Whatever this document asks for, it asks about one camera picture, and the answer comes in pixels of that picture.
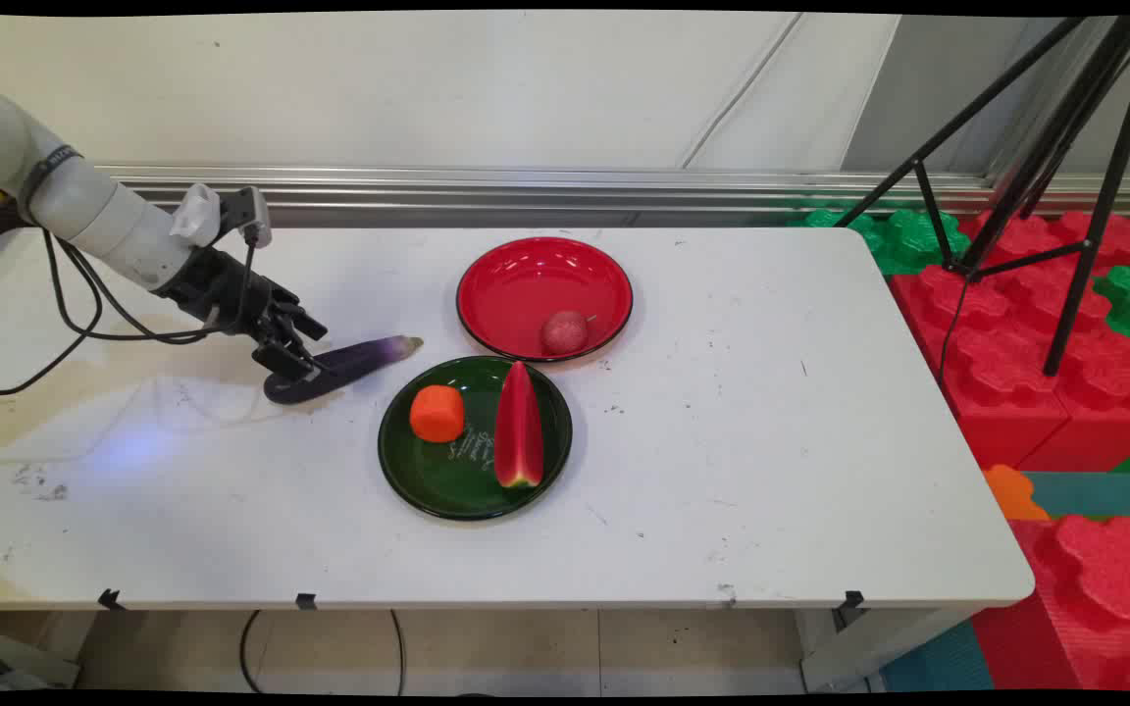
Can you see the purple toy eggplant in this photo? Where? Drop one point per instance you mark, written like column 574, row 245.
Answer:
column 369, row 355

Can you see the red plate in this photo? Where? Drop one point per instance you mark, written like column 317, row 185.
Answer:
column 526, row 284

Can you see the black table edge clip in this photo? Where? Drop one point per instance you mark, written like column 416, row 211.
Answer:
column 306, row 600
column 111, row 599
column 851, row 601

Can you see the black tripod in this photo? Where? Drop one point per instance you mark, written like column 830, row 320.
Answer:
column 1080, row 118

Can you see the red toy apple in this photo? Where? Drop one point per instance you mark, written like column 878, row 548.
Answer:
column 563, row 333

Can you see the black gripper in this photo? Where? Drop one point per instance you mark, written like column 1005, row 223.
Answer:
column 217, row 286

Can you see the green plate with white print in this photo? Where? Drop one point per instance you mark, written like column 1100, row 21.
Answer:
column 447, row 476

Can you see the orange foam block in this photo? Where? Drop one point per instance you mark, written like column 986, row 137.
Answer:
column 1014, row 493

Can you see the aluminium rail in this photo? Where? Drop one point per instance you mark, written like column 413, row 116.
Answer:
column 526, row 186

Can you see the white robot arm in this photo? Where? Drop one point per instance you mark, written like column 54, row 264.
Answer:
column 104, row 221

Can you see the toy watermelon slice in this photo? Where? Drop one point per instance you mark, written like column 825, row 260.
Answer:
column 518, row 431

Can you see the orange toy cube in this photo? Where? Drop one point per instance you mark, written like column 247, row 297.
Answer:
column 437, row 414

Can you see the white table leg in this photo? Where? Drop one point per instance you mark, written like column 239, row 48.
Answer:
column 869, row 652

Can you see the large red foam block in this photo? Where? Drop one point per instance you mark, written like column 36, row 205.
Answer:
column 1006, row 363

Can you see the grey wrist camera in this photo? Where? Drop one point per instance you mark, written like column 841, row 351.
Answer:
column 231, row 211

